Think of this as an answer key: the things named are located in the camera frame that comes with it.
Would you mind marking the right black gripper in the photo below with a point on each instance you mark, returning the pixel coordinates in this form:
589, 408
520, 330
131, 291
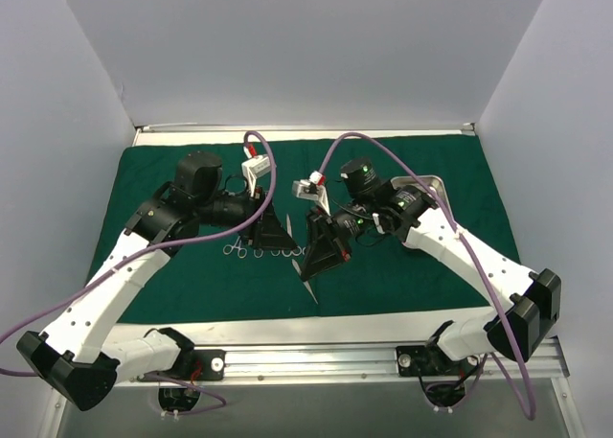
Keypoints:
327, 231

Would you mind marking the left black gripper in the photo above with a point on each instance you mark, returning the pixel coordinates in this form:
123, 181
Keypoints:
259, 218

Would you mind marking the steel surgical scissors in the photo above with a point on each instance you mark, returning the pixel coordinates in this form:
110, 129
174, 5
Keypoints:
301, 252
295, 252

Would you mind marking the steel tweezers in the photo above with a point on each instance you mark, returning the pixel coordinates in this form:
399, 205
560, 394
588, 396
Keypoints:
305, 283

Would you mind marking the dark green surgical cloth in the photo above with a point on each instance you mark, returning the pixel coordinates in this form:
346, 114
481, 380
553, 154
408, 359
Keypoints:
201, 284

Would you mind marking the steel instrument tray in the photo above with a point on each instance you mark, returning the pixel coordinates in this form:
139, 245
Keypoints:
433, 182

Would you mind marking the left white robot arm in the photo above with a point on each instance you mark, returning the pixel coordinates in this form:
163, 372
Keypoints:
73, 354

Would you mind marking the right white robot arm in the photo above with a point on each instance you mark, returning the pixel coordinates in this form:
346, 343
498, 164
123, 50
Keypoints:
421, 223

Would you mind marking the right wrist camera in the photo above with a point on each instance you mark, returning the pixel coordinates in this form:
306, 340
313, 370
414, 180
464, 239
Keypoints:
358, 175

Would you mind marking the front aluminium rail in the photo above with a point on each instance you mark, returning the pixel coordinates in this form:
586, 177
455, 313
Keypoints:
306, 359

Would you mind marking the rear aluminium rail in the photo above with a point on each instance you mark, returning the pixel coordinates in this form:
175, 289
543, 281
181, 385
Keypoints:
171, 127

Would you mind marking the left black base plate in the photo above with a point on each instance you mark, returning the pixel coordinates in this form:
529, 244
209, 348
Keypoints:
202, 364

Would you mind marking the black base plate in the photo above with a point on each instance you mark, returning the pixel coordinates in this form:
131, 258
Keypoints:
202, 364
430, 361

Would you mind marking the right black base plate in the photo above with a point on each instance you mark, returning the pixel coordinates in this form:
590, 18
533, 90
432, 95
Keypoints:
430, 361

